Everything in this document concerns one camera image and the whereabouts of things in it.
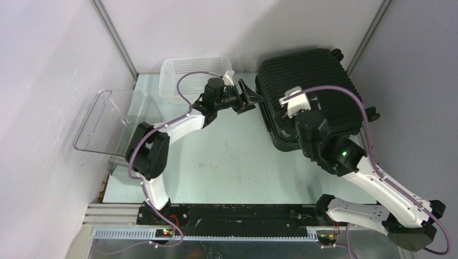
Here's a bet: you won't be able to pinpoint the clear acrylic bin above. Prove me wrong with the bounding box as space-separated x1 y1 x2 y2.
73 90 164 186

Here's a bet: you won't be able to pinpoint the white perforated plastic basket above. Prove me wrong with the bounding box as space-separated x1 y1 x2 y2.
158 56 232 104

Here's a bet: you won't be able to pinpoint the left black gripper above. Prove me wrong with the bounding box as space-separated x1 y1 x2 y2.
214 79 264 115

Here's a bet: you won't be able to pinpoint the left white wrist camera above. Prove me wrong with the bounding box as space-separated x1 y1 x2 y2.
222 70 235 86

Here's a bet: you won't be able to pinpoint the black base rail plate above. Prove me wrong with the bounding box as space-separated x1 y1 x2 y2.
136 203 344 237

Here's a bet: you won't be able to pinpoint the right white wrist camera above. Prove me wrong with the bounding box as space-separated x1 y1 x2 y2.
279 86 312 119

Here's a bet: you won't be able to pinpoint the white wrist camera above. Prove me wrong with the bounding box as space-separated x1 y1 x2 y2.
222 70 235 86
279 86 312 119

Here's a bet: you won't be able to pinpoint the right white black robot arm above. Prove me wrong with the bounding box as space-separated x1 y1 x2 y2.
277 108 446 252

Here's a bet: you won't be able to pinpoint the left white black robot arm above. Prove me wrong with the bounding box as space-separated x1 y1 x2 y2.
125 77 264 225

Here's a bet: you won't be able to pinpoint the black ribbed hard-shell suitcase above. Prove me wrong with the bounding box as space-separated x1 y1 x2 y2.
255 48 362 152

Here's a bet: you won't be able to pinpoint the aluminium frame rail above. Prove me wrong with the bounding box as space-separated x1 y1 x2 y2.
84 203 394 244

